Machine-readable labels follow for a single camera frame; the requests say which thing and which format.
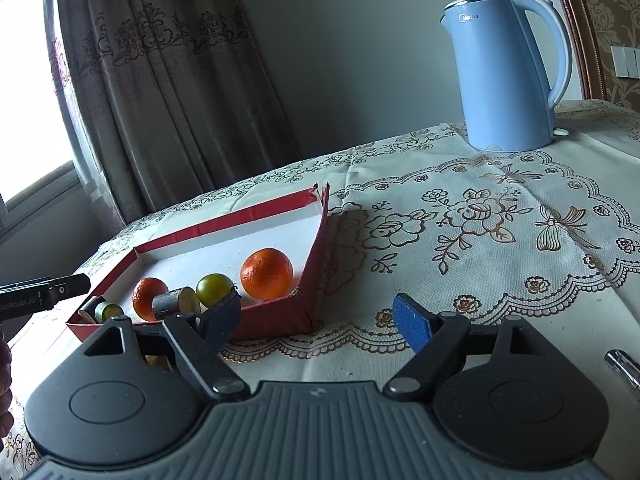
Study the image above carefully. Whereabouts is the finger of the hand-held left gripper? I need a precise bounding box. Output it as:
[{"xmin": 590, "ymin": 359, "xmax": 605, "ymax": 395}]
[{"xmin": 47, "ymin": 273, "xmax": 92, "ymax": 305}]

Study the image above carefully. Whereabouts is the sheer floral curtain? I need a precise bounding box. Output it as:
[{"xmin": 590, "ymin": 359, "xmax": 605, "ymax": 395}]
[{"xmin": 42, "ymin": 0, "xmax": 108, "ymax": 221}]

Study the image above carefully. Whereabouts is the wooden framed headboard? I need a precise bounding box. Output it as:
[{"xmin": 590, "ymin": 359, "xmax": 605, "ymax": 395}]
[{"xmin": 545, "ymin": 0, "xmax": 640, "ymax": 111}]

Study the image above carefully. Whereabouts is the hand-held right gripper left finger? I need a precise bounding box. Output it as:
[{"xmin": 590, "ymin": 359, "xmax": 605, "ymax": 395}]
[{"xmin": 82, "ymin": 291, "xmax": 251, "ymax": 402}]

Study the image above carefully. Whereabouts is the silver metal cylinder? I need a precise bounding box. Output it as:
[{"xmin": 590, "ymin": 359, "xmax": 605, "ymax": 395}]
[{"xmin": 603, "ymin": 350, "xmax": 640, "ymax": 403}]

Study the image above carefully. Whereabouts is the orange tangerine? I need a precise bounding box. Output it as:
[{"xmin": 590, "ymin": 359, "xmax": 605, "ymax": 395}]
[
  {"xmin": 240, "ymin": 248, "xmax": 294, "ymax": 302},
  {"xmin": 132, "ymin": 277, "xmax": 171, "ymax": 322}
]

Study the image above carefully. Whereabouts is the white wall switch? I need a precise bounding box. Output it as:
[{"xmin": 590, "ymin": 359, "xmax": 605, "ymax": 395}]
[{"xmin": 611, "ymin": 44, "xmax": 640, "ymax": 81}]

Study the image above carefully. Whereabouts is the large green cucumber piece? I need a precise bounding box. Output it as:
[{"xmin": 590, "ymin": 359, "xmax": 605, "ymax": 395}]
[{"xmin": 152, "ymin": 286, "xmax": 202, "ymax": 321}]

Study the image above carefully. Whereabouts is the small green cucumber piece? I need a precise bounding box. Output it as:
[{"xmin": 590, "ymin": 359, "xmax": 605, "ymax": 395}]
[{"xmin": 95, "ymin": 301, "xmax": 126, "ymax": 324}]

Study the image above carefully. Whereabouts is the yellow-green tomato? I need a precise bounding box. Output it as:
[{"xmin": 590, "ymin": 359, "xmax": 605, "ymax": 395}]
[{"xmin": 195, "ymin": 273, "xmax": 237, "ymax": 308}]

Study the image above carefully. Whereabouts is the light blue electric kettle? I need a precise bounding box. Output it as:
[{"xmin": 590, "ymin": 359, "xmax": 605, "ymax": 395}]
[{"xmin": 440, "ymin": 0, "xmax": 573, "ymax": 153}]

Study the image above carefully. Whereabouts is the person's left hand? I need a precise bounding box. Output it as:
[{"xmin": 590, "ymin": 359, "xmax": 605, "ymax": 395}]
[{"xmin": 0, "ymin": 337, "xmax": 13, "ymax": 453}]

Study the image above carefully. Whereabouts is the brown patterned curtain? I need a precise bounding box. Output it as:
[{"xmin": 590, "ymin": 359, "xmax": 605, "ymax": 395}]
[{"xmin": 50, "ymin": 0, "xmax": 301, "ymax": 231}]

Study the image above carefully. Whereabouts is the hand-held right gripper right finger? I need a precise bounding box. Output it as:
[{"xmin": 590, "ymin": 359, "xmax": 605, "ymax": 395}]
[{"xmin": 384, "ymin": 292, "xmax": 548, "ymax": 395}]

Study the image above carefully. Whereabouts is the window with dark frame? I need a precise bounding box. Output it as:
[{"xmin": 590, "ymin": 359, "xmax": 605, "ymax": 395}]
[{"xmin": 0, "ymin": 0, "xmax": 83, "ymax": 231}]

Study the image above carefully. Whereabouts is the red cardboard box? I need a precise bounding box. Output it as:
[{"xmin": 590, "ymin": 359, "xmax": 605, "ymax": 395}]
[{"xmin": 66, "ymin": 182, "xmax": 331, "ymax": 343}]

